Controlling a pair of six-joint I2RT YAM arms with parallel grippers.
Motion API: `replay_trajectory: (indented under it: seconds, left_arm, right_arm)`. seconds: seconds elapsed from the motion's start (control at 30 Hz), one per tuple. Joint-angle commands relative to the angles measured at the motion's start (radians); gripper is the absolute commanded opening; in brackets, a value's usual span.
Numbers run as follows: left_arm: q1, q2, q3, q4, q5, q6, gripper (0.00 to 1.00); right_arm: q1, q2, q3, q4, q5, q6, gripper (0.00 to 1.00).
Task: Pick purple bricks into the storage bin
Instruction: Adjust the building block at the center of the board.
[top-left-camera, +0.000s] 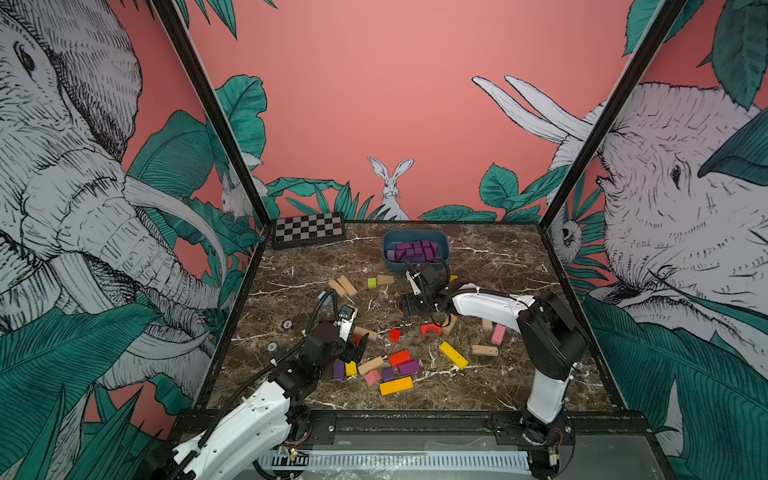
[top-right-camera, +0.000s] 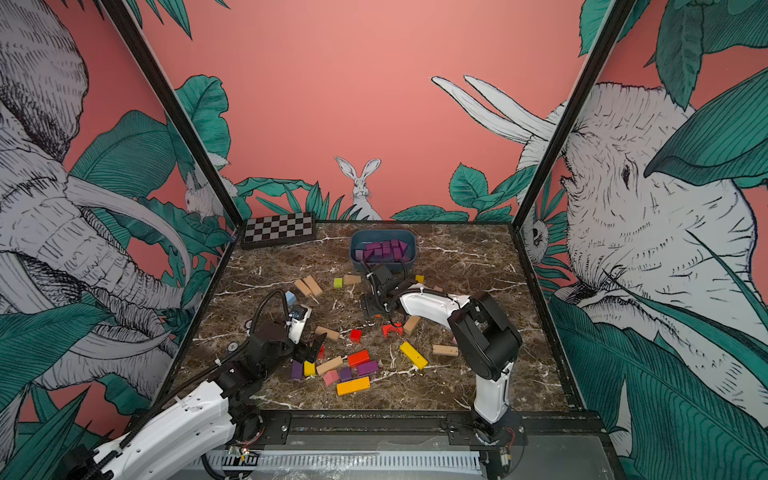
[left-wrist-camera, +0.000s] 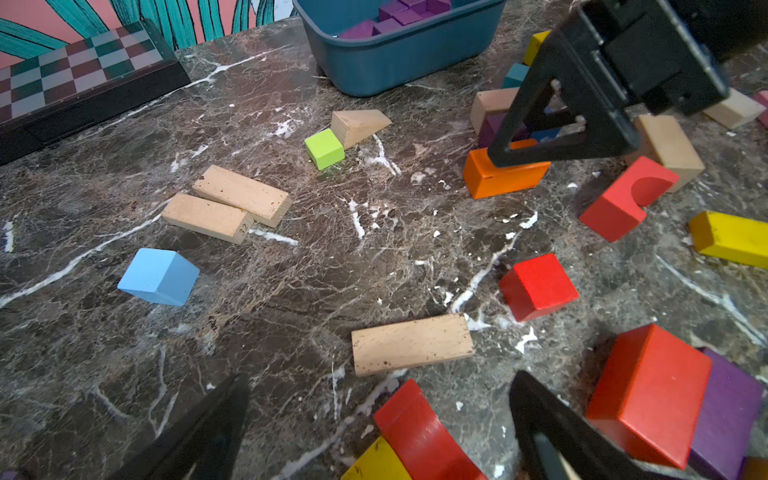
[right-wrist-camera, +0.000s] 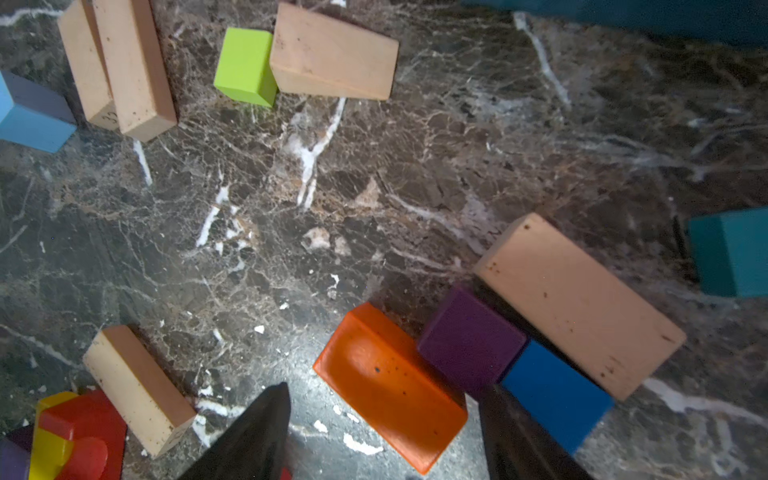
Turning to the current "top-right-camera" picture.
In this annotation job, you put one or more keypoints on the natural wood brick right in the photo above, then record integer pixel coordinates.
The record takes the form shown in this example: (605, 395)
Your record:
(445, 350)

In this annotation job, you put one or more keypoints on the long yellow brick front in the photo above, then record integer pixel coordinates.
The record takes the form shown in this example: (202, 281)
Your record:
(353, 386)

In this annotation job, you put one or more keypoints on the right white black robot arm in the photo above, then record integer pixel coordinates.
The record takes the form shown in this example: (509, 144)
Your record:
(485, 337)

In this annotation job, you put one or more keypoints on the metal front rail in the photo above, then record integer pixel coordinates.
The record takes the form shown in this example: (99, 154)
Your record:
(328, 461)

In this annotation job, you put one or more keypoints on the natural wood brick front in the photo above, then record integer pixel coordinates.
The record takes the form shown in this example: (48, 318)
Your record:
(329, 365)

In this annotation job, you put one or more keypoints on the orange red brick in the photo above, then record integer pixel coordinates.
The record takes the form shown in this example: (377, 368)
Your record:
(358, 358)

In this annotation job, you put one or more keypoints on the light blue cube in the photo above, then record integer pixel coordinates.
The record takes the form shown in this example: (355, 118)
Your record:
(290, 298)

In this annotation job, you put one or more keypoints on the purple brick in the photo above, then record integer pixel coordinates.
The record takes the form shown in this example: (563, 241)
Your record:
(297, 370)
(367, 368)
(399, 250)

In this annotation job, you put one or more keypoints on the natural wood brick middle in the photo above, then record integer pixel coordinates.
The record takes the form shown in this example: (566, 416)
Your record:
(330, 334)

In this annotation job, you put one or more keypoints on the pink brick front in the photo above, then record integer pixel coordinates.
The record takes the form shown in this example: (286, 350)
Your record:
(331, 377)

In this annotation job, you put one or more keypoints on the natural wood brick pair left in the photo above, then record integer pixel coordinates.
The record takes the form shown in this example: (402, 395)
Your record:
(308, 286)

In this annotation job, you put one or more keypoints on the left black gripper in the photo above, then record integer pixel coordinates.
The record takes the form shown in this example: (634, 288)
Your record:
(303, 352)

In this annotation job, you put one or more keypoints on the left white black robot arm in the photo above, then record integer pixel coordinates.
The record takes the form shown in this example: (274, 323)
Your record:
(218, 411)

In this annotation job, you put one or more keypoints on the red arch brick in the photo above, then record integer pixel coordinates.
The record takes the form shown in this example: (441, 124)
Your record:
(391, 329)

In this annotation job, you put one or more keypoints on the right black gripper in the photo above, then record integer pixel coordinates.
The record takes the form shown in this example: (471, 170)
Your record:
(372, 296)

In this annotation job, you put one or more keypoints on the teal plastic storage bin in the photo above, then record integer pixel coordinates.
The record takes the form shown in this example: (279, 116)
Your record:
(372, 247)

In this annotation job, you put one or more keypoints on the upright yellow brick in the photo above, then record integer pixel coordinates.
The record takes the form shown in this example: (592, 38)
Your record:
(309, 369)

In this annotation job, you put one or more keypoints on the black white checkerboard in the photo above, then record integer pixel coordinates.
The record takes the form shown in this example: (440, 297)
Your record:
(278, 230)

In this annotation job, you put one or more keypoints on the natural wood brick upright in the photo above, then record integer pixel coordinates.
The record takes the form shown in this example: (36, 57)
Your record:
(410, 324)

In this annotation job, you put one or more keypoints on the angled yellow brick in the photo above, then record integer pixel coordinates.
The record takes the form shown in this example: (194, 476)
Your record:
(413, 355)

